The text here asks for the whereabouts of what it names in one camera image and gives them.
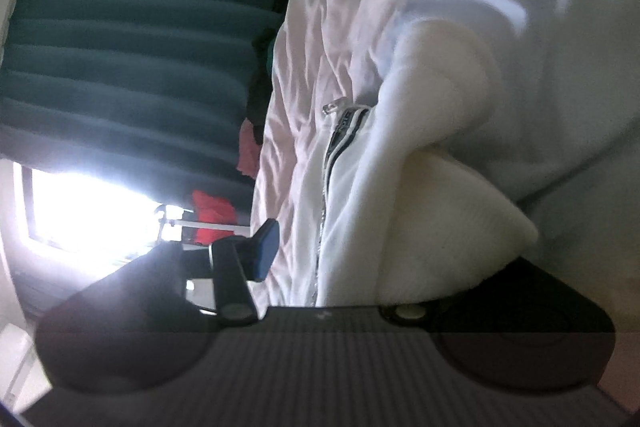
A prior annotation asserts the white zip fleece jacket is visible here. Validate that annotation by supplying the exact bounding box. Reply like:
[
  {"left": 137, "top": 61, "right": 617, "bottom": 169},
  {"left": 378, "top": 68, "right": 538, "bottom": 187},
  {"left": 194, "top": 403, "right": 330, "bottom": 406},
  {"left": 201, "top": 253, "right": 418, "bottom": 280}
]
[{"left": 248, "top": 0, "right": 453, "bottom": 308}]

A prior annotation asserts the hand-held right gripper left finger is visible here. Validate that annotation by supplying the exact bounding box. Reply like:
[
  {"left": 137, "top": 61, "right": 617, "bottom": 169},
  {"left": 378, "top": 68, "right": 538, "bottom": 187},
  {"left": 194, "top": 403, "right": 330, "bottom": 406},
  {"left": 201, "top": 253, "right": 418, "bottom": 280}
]
[{"left": 179, "top": 218, "right": 279, "bottom": 326}]

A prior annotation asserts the metal clothes rack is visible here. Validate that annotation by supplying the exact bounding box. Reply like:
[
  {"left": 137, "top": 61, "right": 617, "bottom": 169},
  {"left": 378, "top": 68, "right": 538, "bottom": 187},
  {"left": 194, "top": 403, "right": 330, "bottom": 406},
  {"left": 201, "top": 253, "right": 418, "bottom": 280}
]
[{"left": 157, "top": 204, "right": 252, "bottom": 244}]

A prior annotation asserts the dark green curtain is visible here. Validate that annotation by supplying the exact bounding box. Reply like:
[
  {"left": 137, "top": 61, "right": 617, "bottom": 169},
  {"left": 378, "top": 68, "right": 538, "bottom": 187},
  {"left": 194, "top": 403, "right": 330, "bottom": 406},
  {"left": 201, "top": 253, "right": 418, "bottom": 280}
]
[{"left": 0, "top": 0, "right": 292, "bottom": 208}]

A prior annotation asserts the red cloth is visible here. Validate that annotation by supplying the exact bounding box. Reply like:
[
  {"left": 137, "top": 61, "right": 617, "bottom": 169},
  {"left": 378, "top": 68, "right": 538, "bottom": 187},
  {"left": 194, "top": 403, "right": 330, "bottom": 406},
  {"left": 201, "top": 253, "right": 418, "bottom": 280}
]
[{"left": 192, "top": 189, "right": 237, "bottom": 246}]

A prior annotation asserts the bright window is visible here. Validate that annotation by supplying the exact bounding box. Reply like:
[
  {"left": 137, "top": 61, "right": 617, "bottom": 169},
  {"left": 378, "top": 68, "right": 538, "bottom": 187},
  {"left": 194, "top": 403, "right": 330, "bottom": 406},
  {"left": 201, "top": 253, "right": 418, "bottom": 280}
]
[{"left": 20, "top": 159, "right": 201, "bottom": 269}]

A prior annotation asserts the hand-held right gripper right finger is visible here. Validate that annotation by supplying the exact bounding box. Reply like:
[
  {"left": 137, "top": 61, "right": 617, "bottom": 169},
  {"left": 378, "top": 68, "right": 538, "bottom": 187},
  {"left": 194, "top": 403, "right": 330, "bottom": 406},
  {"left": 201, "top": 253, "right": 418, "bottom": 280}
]
[{"left": 379, "top": 302, "right": 437, "bottom": 326}]

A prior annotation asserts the pink cloth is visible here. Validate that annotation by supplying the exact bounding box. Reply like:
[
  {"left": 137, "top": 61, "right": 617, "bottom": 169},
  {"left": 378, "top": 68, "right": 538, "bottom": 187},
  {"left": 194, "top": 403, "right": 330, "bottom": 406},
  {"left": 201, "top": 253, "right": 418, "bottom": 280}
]
[{"left": 236, "top": 117, "right": 262, "bottom": 180}]

